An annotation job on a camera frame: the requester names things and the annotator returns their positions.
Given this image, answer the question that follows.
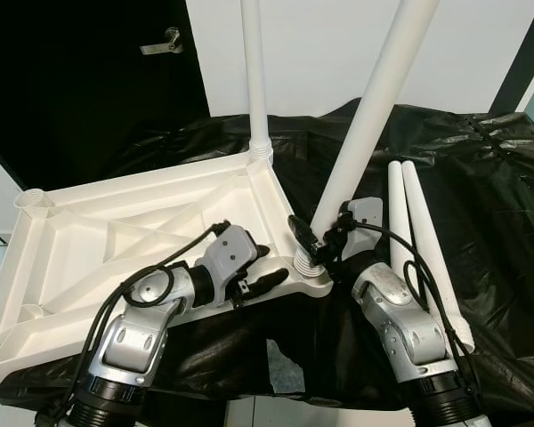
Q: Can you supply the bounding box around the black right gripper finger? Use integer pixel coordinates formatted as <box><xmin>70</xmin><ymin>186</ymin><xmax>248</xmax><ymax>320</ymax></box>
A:
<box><xmin>287</xmin><ymin>213</ymin><xmax>323</xmax><ymax>254</ymax></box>

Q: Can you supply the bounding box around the wide grey tape piece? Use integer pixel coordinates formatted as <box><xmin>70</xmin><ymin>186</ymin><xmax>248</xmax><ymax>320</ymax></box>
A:
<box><xmin>267</xmin><ymin>336</ymin><xmax>305</xmax><ymax>394</ymax></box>

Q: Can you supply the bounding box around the black plastic cover sheet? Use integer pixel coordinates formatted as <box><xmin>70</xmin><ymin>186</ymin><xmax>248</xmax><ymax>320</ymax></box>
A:
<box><xmin>0</xmin><ymin>98</ymin><xmax>534</xmax><ymax>415</ymax></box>

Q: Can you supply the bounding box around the black door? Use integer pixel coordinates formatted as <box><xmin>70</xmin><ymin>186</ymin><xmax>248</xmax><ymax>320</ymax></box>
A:
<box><xmin>0</xmin><ymin>0</ymin><xmax>210</xmax><ymax>192</ymax></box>

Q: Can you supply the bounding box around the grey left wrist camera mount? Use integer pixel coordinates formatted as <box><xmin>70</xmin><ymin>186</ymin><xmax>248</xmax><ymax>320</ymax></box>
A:
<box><xmin>200</xmin><ymin>224</ymin><xmax>259</xmax><ymax>281</ymax></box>

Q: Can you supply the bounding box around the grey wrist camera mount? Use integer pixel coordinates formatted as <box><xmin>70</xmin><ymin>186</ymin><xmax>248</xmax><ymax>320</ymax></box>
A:
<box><xmin>200</xmin><ymin>224</ymin><xmax>259</xmax><ymax>281</ymax></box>
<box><xmin>340</xmin><ymin>197</ymin><xmax>384</xmax><ymax>234</ymax></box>

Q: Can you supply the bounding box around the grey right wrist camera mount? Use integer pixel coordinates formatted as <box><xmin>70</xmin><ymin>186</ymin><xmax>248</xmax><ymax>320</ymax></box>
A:
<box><xmin>340</xmin><ymin>197</ymin><xmax>384</xmax><ymax>234</ymax></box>

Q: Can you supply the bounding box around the silver door handle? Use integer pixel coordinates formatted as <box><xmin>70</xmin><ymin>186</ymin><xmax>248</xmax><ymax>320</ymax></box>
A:
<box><xmin>141</xmin><ymin>27</ymin><xmax>183</xmax><ymax>56</ymax></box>

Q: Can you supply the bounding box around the black wall column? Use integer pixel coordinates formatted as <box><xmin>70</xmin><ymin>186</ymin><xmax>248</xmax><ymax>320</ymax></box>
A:
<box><xmin>488</xmin><ymin>0</ymin><xmax>534</xmax><ymax>115</ymax></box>

